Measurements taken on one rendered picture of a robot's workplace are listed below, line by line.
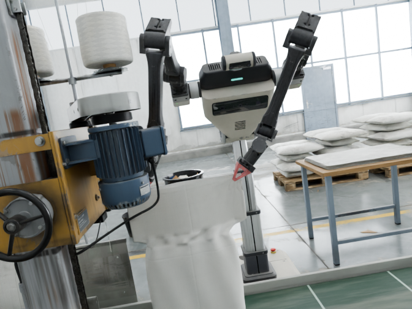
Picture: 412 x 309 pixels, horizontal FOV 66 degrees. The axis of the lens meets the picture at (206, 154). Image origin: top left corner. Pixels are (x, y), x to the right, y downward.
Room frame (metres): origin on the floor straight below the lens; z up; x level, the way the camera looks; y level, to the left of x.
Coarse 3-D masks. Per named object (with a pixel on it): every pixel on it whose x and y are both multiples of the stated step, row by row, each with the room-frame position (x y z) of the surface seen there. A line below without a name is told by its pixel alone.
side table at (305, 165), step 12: (312, 168) 2.47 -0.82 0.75; (348, 168) 2.30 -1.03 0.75; (360, 168) 2.27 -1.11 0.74; (372, 168) 2.28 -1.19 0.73; (396, 168) 2.84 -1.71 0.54; (396, 180) 2.84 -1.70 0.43; (396, 192) 2.84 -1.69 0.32; (396, 204) 2.84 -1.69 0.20; (324, 216) 2.83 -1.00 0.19; (336, 216) 2.83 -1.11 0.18; (396, 216) 2.84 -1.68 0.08; (312, 228) 2.82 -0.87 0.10; (336, 228) 2.30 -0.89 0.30; (408, 228) 2.33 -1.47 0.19; (336, 240) 2.30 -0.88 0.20; (348, 240) 2.30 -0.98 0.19; (360, 240) 2.31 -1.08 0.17; (336, 252) 2.30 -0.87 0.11; (336, 264) 2.30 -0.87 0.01
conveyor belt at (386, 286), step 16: (384, 272) 1.51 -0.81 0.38; (400, 272) 1.49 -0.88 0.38; (288, 288) 1.50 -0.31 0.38; (304, 288) 1.48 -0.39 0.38; (320, 288) 1.46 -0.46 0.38; (336, 288) 1.44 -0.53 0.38; (352, 288) 1.42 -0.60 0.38; (368, 288) 1.40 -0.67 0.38; (384, 288) 1.38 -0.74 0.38; (400, 288) 1.36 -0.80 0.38; (256, 304) 1.41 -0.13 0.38; (272, 304) 1.39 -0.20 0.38; (288, 304) 1.38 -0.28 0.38; (304, 304) 1.36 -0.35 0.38; (320, 304) 1.34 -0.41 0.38; (336, 304) 1.32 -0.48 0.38; (352, 304) 1.31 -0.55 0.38; (368, 304) 1.29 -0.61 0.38; (384, 304) 1.27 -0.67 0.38; (400, 304) 1.26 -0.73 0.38
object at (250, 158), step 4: (248, 152) 1.31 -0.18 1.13; (252, 152) 1.30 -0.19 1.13; (240, 156) 1.35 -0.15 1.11; (244, 156) 1.32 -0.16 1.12; (248, 156) 1.30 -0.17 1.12; (252, 156) 1.30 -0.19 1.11; (256, 156) 1.30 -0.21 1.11; (260, 156) 1.31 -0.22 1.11; (244, 160) 1.27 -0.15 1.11; (248, 160) 1.30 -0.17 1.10; (252, 160) 1.30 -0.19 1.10; (256, 160) 1.31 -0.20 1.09; (244, 164) 1.32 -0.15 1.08; (252, 164) 1.30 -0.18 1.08; (252, 168) 1.27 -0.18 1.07
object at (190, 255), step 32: (160, 192) 1.25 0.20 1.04; (192, 192) 1.26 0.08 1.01; (224, 192) 1.31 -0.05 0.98; (160, 224) 1.25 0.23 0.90; (192, 224) 1.25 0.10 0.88; (224, 224) 1.30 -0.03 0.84; (160, 256) 1.23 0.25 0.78; (192, 256) 1.22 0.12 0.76; (224, 256) 1.24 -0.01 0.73; (160, 288) 1.22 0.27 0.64; (192, 288) 1.22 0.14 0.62; (224, 288) 1.23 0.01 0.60
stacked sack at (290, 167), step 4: (280, 164) 4.69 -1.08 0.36; (284, 164) 4.58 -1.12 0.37; (288, 164) 4.52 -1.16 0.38; (292, 164) 4.48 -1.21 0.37; (296, 164) 4.44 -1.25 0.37; (280, 168) 4.56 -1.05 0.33; (284, 168) 4.44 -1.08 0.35; (288, 168) 4.41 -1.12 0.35; (292, 168) 4.39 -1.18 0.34; (296, 168) 4.39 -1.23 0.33; (300, 168) 4.39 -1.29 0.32
